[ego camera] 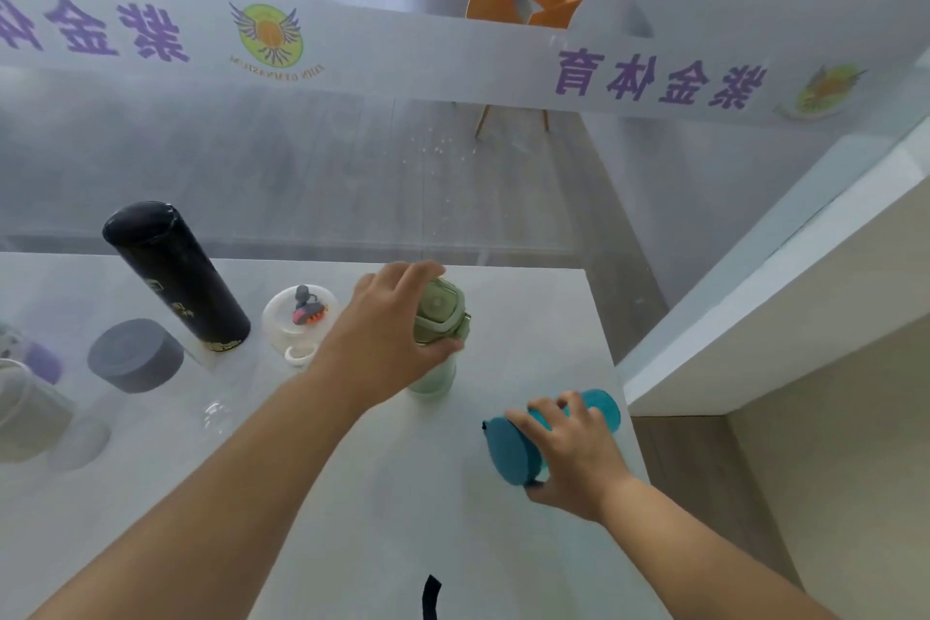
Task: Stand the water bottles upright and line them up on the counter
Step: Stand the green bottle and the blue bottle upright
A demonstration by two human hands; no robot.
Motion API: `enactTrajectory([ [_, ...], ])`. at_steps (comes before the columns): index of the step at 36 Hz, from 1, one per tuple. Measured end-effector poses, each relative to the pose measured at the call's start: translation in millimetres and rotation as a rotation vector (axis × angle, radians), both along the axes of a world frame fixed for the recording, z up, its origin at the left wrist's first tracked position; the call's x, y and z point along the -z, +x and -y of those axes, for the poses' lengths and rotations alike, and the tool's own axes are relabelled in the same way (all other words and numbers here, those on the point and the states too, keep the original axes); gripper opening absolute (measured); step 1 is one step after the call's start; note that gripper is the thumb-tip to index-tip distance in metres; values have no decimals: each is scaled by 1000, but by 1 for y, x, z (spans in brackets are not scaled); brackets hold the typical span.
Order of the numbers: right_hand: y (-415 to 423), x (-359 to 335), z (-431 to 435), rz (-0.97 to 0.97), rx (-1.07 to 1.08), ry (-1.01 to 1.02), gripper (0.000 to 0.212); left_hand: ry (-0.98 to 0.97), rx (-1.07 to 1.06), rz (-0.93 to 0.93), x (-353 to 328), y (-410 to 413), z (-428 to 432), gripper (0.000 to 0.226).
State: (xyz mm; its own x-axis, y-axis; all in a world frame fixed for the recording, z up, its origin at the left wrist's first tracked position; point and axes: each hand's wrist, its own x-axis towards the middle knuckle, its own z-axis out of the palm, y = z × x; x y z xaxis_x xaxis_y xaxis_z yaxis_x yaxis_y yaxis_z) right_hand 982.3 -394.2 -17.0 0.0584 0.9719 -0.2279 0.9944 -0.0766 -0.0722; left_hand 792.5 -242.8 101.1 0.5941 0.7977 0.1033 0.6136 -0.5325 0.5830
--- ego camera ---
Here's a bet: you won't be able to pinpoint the person's left hand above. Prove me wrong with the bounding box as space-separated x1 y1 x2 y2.
304 260 466 414

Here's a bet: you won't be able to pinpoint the person's right hand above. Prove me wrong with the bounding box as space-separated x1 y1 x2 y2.
505 391 634 523

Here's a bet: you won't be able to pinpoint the teal plastic bottle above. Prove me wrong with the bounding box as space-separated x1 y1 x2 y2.
481 387 623 488

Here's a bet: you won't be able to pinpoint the green translucent bottle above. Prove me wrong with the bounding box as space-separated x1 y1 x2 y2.
406 275 474 397

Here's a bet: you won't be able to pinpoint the clear bottle white caps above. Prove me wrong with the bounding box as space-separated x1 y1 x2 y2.
261 283 341 370

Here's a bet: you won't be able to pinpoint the tall black thermos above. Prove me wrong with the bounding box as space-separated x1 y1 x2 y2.
101 200 253 355

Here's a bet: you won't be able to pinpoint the clear glass grey lid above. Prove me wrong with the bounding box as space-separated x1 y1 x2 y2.
86 318 235 433

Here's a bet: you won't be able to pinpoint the lilac printed bottle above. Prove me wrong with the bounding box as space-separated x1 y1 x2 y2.
0 321 65 387

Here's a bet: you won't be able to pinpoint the clear bottle white lid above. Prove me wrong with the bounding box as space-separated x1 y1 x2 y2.
0 357 111 474

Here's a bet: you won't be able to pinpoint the person's right forearm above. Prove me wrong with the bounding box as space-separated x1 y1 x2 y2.
595 474 844 620

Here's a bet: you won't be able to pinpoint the white table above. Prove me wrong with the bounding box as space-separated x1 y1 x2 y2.
0 252 655 620

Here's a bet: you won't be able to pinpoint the frosted window band purple print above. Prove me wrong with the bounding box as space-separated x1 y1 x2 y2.
0 0 930 134

